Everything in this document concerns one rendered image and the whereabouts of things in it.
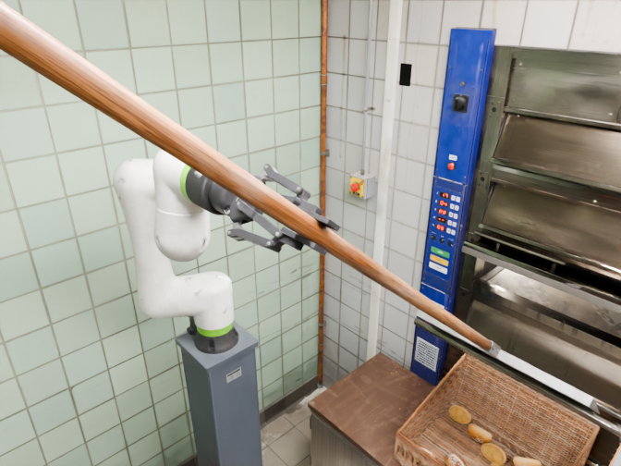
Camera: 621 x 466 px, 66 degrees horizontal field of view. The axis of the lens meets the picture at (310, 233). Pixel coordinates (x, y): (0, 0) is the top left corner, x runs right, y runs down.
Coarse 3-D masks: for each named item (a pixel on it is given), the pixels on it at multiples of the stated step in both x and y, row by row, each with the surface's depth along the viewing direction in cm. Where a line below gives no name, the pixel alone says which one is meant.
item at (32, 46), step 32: (0, 32) 34; (32, 32) 35; (32, 64) 36; (64, 64) 37; (96, 96) 40; (128, 96) 42; (128, 128) 43; (160, 128) 44; (192, 160) 48; (224, 160) 51; (256, 192) 55; (288, 224) 61; (320, 224) 66; (352, 256) 73; (448, 320) 107
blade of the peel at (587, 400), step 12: (420, 312) 160; (432, 324) 156; (456, 336) 150; (480, 348) 145; (504, 360) 140; (516, 360) 138; (528, 372) 136; (540, 372) 134; (552, 384) 131; (564, 384) 130; (576, 396) 127; (588, 396) 126
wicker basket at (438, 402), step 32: (448, 384) 205; (480, 384) 204; (512, 384) 194; (416, 416) 192; (448, 416) 210; (480, 416) 205; (512, 416) 195; (544, 416) 186; (576, 416) 177; (416, 448) 179; (448, 448) 195; (480, 448) 195; (512, 448) 195; (576, 448) 178
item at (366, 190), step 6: (354, 174) 222; (366, 174) 222; (354, 180) 221; (360, 180) 218; (366, 180) 216; (372, 180) 220; (360, 186) 219; (366, 186) 218; (372, 186) 221; (354, 192) 223; (360, 192) 220; (366, 192) 219; (372, 192) 223; (366, 198) 221
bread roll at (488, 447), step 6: (486, 444) 190; (492, 444) 190; (486, 450) 189; (492, 450) 188; (498, 450) 187; (486, 456) 188; (492, 456) 187; (498, 456) 186; (504, 456) 186; (504, 462) 186
